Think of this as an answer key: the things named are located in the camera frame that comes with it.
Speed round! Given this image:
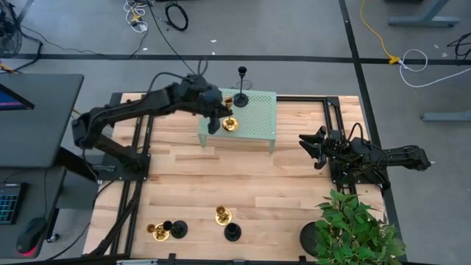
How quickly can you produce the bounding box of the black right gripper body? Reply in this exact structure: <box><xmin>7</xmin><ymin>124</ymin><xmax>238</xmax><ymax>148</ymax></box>
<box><xmin>314</xmin><ymin>126</ymin><xmax>349</xmax><ymax>170</ymax></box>

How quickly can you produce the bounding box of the black keyboard desk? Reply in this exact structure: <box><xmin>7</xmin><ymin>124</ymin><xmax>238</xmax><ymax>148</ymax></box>
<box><xmin>0</xmin><ymin>166</ymin><xmax>68</xmax><ymax>260</ymax></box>

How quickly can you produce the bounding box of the dark grey desk top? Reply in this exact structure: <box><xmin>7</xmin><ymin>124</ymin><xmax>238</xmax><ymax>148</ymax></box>
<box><xmin>0</xmin><ymin>73</ymin><xmax>85</xmax><ymax>169</ymax></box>

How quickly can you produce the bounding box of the gold candlestick holder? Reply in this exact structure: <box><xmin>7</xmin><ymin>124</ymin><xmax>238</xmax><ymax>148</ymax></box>
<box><xmin>146</xmin><ymin>222</ymin><xmax>171</xmax><ymax>243</ymax></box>
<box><xmin>221</xmin><ymin>95</ymin><xmax>239</xmax><ymax>133</ymax></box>
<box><xmin>215</xmin><ymin>205</ymin><xmax>233</xmax><ymax>227</ymax></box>

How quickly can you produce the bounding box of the black floor fan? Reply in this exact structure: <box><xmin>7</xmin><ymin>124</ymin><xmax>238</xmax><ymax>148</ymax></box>
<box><xmin>0</xmin><ymin>0</ymin><xmax>24</xmax><ymax>58</ymax></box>

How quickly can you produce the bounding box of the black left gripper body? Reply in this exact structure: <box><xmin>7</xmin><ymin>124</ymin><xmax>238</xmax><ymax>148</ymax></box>
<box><xmin>198</xmin><ymin>91</ymin><xmax>225</xmax><ymax>135</ymax></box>

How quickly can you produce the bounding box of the yellow extension cable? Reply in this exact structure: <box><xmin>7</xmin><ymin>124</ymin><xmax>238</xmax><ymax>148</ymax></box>
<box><xmin>359</xmin><ymin>0</ymin><xmax>401</xmax><ymax>66</ymax></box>

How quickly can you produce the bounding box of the grey desk base foot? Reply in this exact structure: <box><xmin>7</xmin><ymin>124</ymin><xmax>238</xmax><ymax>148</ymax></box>
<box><xmin>421</xmin><ymin>111</ymin><xmax>471</xmax><ymax>122</ymax></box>
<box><xmin>388</xmin><ymin>0</ymin><xmax>461</xmax><ymax>27</ymax></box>

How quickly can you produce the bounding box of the black candlestick holder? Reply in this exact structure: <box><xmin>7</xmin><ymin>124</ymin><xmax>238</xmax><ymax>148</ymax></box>
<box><xmin>224</xmin><ymin>222</ymin><xmax>243</xmax><ymax>243</ymax></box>
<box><xmin>162</xmin><ymin>219</ymin><xmax>189</xmax><ymax>240</ymax></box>
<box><xmin>233</xmin><ymin>66</ymin><xmax>250</xmax><ymax>108</ymax></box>

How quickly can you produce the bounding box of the green leafy plant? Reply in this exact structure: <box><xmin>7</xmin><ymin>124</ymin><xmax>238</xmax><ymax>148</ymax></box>
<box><xmin>314</xmin><ymin>188</ymin><xmax>408</xmax><ymax>265</ymax></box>

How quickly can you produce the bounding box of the black keyboard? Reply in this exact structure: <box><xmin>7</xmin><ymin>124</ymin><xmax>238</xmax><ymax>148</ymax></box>
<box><xmin>0</xmin><ymin>183</ymin><xmax>26</xmax><ymax>225</ymax></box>

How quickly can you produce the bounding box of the black aluminium table frame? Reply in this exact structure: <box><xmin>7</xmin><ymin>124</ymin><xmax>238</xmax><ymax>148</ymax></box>
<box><xmin>83</xmin><ymin>91</ymin><xmax>406</xmax><ymax>265</ymax></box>

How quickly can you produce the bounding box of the white floor cable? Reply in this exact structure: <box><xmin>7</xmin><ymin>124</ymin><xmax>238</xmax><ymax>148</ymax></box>
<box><xmin>399</xmin><ymin>49</ymin><xmax>471</xmax><ymax>88</ymax></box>

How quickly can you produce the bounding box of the white cable bundle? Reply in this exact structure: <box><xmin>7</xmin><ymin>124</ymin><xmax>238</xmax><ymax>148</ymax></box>
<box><xmin>123</xmin><ymin>0</ymin><xmax>149</xmax><ymax>34</ymax></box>

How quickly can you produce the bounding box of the long black floor cable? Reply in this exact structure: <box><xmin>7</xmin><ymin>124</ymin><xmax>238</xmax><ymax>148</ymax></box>
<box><xmin>146</xmin><ymin>0</ymin><xmax>198</xmax><ymax>74</ymax></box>

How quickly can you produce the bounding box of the black plant pot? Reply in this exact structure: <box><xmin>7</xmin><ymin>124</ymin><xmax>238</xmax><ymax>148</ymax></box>
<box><xmin>299</xmin><ymin>221</ymin><xmax>323</xmax><ymax>258</ymax></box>

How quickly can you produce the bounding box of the black computer mouse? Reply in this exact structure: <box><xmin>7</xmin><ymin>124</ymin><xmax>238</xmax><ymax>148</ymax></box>
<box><xmin>16</xmin><ymin>216</ymin><xmax>48</xmax><ymax>255</ymax></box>

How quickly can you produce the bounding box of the computer monitor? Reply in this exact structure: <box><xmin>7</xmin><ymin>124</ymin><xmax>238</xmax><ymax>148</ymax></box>
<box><xmin>0</xmin><ymin>83</ymin><xmax>35</xmax><ymax>111</ymax></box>

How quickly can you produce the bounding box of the green perforated metal riser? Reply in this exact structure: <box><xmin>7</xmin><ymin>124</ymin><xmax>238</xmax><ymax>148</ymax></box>
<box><xmin>197</xmin><ymin>87</ymin><xmax>277</xmax><ymax>154</ymax></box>

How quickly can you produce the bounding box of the coiled black cable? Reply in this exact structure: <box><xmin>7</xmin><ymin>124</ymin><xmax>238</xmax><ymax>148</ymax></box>
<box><xmin>164</xmin><ymin>1</ymin><xmax>189</xmax><ymax>32</ymax></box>

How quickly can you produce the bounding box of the black fan cable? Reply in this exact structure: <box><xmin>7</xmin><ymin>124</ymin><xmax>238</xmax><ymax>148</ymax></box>
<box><xmin>14</xmin><ymin>25</ymin><xmax>97</xmax><ymax>71</ymax></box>

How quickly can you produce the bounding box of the black cable tangle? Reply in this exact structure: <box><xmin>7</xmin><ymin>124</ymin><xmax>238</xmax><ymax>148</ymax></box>
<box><xmin>447</xmin><ymin>32</ymin><xmax>471</xmax><ymax>60</ymax></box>

